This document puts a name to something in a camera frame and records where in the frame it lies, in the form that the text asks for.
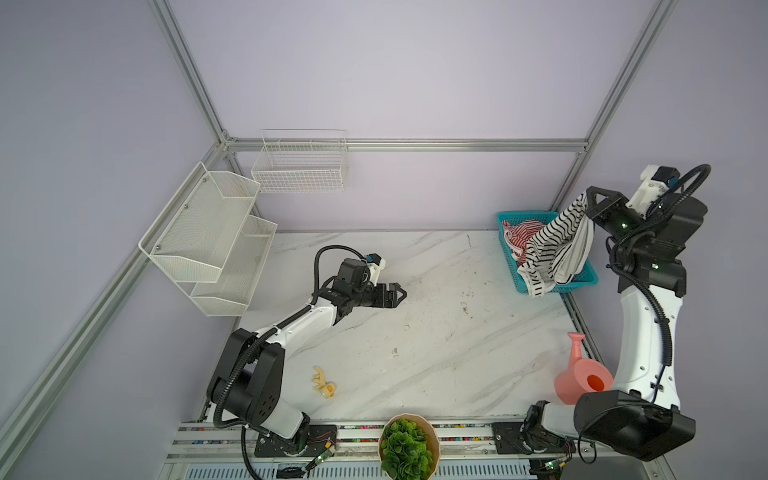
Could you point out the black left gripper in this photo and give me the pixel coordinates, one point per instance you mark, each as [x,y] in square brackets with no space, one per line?
[381,301]

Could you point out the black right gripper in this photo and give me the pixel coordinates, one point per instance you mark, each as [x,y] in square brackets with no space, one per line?
[608,199]

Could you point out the black white striped tank top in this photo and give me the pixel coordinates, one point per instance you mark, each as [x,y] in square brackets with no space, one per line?
[564,242]

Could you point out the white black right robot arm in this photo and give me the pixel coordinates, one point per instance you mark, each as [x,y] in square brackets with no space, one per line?
[637,415]

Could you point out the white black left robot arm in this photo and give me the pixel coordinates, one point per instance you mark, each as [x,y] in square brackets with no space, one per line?
[245,388]

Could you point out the red white striped tank top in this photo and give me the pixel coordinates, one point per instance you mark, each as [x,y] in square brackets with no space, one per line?
[516,237]

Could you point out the teal plastic basket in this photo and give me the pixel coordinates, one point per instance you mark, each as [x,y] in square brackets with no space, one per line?
[544,280]

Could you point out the yellow banana peel toy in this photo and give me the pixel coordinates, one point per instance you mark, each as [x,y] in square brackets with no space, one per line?
[322,385]

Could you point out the green plant in pot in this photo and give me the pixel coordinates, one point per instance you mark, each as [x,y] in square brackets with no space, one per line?
[409,448]

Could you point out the pink watering can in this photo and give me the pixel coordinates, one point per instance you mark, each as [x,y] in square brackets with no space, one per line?
[582,375]

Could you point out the white mesh two-tier shelf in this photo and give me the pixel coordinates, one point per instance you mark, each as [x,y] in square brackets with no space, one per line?
[210,243]

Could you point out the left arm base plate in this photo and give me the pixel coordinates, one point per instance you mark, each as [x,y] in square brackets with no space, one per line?
[309,441]

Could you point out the white wire wall basket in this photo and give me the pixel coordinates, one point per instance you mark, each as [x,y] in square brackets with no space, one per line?
[302,161]

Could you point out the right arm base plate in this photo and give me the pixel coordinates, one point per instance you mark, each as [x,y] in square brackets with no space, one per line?
[519,438]

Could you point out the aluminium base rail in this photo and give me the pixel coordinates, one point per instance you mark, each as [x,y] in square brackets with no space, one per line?
[467,451]

